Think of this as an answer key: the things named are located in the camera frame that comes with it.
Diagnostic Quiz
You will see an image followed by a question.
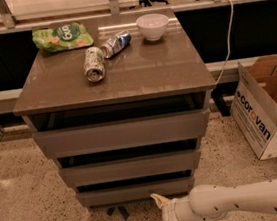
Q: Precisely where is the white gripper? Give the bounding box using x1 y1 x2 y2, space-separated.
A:
150 193 206 221

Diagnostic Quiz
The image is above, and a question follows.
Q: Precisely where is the grey bottom drawer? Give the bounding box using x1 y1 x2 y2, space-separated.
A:
76 176 195 207

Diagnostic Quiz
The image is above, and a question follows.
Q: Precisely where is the grey drawer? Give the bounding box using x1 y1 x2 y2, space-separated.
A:
59 150 200 187
76 176 195 207
34 109 209 158

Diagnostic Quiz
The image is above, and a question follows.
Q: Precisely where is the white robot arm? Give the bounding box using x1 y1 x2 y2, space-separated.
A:
151 179 277 221

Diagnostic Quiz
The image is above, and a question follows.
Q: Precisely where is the grey middle drawer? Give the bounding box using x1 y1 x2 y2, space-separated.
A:
59 150 200 187

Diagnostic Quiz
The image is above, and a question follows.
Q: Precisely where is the grey top drawer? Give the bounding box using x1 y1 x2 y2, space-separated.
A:
34 109 209 158

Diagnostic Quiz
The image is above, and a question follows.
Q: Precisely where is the grey drawer cabinet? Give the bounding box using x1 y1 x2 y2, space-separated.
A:
14 14 215 194

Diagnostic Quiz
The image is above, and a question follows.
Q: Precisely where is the cardboard box with print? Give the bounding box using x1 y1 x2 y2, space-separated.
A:
230 55 277 160

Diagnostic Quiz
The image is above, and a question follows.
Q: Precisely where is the green crushed soda can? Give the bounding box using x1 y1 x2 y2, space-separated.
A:
83 46 106 83

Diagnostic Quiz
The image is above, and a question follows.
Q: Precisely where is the blue silver crushed can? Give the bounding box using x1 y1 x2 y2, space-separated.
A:
101 30 132 59

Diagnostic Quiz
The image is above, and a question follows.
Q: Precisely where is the white bowl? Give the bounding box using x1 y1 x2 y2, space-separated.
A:
136 13 169 41

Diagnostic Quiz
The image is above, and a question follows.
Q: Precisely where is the green snack bag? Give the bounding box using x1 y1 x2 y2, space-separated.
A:
32 21 94 53

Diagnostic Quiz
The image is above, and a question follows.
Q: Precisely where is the white cable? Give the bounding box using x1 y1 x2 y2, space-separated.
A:
204 0 244 86

